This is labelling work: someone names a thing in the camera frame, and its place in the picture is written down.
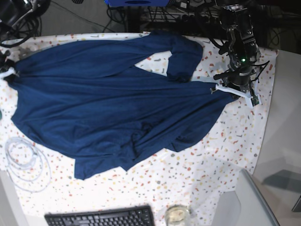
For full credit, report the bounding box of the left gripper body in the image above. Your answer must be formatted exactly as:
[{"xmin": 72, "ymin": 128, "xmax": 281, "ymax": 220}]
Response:
[{"xmin": 210, "ymin": 81, "xmax": 261, "ymax": 108}]

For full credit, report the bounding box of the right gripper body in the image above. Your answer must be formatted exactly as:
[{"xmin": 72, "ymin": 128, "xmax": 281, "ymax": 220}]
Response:
[{"xmin": 0, "ymin": 50, "xmax": 19, "ymax": 81}]

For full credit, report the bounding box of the dark blue t-shirt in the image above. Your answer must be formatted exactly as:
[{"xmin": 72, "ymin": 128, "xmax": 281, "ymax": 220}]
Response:
[{"xmin": 7, "ymin": 31, "xmax": 233, "ymax": 180}]

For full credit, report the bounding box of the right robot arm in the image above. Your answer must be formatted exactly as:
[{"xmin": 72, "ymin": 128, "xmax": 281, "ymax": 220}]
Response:
[{"xmin": 0, "ymin": 0, "xmax": 51, "ymax": 81}]

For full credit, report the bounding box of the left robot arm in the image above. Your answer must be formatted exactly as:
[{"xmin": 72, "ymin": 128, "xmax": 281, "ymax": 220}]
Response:
[{"xmin": 195, "ymin": 0, "xmax": 268, "ymax": 108}]

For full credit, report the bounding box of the black power strip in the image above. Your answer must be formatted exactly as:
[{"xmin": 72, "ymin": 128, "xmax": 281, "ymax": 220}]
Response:
[{"xmin": 141, "ymin": 13, "xmax": 212, "ymax": 24}]

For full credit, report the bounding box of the terrazzo patterned tablecloth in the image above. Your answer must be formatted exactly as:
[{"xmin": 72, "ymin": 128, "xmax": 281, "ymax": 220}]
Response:
[{"xmin": 0, "ymin": 32, "xmax": 279, "ymax": 218}]

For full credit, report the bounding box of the blue box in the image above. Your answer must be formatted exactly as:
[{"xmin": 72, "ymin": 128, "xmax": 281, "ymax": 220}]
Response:
[{"xmin": 104, "ymin": 0, "xmax": 176, "ymax": 7}]

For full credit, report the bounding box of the glass jar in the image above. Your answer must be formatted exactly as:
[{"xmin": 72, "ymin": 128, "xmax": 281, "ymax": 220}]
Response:
[{"xmin": 165, "ymin": 205, "xmax": 190, "ymax": 226}]

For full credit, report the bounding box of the black keyboard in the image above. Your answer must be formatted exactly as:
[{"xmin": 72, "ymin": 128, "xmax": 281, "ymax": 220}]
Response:
[{"xmin": 44, "ymin": 205, "xmax": 155, "ymax": 226}]

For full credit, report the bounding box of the coiled white cable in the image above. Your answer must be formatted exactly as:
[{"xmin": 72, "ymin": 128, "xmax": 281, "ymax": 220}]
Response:
[{"xmin": 4, "ymin": 136, "xmax": 52, "ymax": 194}]

